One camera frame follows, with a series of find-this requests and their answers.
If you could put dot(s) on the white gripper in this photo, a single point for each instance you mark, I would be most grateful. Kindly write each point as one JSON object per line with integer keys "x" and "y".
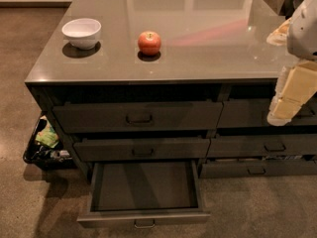
{"x": 303, "y": 30}

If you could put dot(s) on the red apple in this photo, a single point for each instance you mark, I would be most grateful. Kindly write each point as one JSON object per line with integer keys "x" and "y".
{"x": 149, "y": 43}

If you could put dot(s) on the top right drawer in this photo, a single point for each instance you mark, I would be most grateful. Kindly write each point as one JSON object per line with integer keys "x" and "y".
{"x": 243, "y": 113}

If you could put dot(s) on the middle right drawer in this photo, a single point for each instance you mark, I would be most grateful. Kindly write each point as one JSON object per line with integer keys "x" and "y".
{"x": 263, "y": 145}

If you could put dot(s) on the bottom right drawer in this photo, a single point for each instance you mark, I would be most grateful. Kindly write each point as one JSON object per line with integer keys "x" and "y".
{"x": 218, "y": 170}

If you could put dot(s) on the top left drawer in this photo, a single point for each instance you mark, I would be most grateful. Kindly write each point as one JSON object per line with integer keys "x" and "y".
{"x": 132, "y": 117}

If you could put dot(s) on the middle left drawer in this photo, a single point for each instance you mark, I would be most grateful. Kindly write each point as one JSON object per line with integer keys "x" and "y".
{"x": 141, "y": 149}

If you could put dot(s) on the open bottom left drawer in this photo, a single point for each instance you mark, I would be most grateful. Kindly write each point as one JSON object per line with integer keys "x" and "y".
{"x": 144, "y": 195}

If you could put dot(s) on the white bowl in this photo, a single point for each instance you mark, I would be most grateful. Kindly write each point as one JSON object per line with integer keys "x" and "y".
{"x": 82, "y": 33}

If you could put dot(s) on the green snack bag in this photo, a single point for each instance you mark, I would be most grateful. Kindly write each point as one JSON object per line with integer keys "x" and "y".
{"x": 47, "y": 136}

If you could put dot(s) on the black bin with items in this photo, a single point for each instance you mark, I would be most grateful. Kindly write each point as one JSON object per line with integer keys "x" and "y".
{"x": 45, "y": 158}

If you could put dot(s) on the grey cabinet frame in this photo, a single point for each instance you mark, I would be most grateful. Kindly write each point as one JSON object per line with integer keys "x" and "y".
{"x": 51, "y": 94}

